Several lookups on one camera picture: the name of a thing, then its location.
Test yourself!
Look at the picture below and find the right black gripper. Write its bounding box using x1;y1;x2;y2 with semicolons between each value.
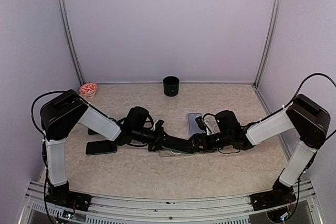
182;131;232;153

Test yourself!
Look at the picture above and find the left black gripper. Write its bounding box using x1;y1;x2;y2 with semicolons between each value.
133;125;177;153

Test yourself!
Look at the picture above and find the black phone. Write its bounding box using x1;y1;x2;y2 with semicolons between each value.
86;140;118;156
88;129;96;135
162;142;196;154

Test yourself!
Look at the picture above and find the clear phone case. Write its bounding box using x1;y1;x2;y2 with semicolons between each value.
159;150;195;158
207;119;219;133

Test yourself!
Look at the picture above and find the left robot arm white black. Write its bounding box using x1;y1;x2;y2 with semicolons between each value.
40;89;187;206

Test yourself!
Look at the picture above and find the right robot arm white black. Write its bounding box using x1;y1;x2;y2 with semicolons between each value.
184;94;331;205

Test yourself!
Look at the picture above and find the lavender phone case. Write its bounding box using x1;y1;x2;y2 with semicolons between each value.
187;113;205;137

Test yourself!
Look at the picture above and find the black phone bottom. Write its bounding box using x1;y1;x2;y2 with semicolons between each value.
86;140;118;156

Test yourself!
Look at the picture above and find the black phone top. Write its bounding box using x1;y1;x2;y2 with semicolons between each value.
88;129;96;135

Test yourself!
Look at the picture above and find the dark green mug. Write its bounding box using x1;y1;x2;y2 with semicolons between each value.
163;76;180;97

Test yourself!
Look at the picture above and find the red white patterned bowl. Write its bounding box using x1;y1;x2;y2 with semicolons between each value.
79;82;98;98

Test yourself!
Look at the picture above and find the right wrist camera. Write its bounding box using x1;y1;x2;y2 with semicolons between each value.
195;116;212;135

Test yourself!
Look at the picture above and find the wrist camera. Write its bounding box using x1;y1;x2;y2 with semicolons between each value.
195;116;212;135
151;120;164;131

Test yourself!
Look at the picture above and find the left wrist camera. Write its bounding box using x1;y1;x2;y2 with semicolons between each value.
151;120;164;131

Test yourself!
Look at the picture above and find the front aluminium rail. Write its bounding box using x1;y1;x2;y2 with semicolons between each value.
23;179;321;224

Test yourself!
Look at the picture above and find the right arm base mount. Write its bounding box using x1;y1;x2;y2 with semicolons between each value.
250;191;297;211

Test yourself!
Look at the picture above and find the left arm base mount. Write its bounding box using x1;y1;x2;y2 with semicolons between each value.
46;191;92;212

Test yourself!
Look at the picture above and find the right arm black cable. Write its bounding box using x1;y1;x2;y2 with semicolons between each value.
291;72;336;141

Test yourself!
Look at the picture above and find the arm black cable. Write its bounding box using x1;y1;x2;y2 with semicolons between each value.
291;72;336;141
30;90;66;135

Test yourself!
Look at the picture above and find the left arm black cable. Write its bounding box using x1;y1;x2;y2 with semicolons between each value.
30;90;66;135

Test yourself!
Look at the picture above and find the right aluminium frame post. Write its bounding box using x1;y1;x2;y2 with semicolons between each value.
254;0;281;89

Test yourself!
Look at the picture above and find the aluminium frame post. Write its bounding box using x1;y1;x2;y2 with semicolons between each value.
57;0;85;85
254;0;281;89

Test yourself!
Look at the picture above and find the left aluminium frame post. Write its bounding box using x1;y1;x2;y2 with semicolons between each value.
57;0;85;85

